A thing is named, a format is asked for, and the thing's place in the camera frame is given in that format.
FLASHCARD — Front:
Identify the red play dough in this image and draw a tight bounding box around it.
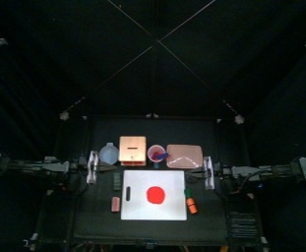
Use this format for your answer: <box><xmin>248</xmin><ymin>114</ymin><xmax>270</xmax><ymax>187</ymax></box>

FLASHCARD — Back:
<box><xmin>145</xmin><ymin>185</ymin><xmax>167</xmax><ymax>205</ymax></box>

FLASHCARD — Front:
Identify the wooden box red drawer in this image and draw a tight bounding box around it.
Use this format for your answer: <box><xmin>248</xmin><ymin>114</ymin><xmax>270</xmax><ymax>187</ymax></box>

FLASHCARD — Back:
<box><xmin>116</xmin><ymin>135</ymin><xmax>147</xmax><ymax>167</ymax></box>

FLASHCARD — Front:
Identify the blue plastic utensil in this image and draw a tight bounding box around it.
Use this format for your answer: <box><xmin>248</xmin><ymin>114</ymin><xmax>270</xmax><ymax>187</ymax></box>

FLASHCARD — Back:
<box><xmin>153</xmin><ymin>151</ymin><xmax>169</xmax><ymax>161</ymax></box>

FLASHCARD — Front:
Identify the pink rectangular block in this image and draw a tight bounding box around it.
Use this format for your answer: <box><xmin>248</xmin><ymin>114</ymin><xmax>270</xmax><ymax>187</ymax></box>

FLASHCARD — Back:
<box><xmin>111</xmin><ymin>196</ymin><xmax>120</xmax><ymax>214</ymax></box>

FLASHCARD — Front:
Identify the red plastic cup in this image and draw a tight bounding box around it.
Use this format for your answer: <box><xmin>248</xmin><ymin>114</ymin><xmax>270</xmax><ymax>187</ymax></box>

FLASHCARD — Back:
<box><xmin>145</xmin><ymin>144</ymin><xmax>168</xmax><ymax>164</ymax></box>

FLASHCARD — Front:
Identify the white cutting board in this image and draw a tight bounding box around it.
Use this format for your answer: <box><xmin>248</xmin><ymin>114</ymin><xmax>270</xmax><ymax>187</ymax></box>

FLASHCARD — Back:
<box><xmin>119</xmin><ymin>169</ymin><xmax>190</xmax><ymax>221</ymax></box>

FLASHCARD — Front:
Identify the thin white cord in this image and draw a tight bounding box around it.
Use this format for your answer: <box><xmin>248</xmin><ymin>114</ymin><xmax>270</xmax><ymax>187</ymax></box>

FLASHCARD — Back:
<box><xmin>167</xmin><ymin>157</ymin><xmax>203</xmax><ymax>166</ymax></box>

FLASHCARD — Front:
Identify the thin frame cross cord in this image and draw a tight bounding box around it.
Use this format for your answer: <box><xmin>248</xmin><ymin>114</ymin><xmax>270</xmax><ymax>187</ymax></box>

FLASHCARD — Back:
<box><xmin>105</xmin><ymin>0</ymin><xmax>242</xmax><ymax>118</ymax></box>
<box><xmin>62</xmin><ymin>0</ymin><xmax>216</xmax><ymax>115</ymax></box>

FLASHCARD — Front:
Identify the thin metal frame pole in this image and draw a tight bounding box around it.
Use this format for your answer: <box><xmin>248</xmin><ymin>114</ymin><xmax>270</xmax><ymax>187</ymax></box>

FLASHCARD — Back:
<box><xmin>149</xmin><ymin>0</ymin><xmax>160</xmax><ymax>117</ymax></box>

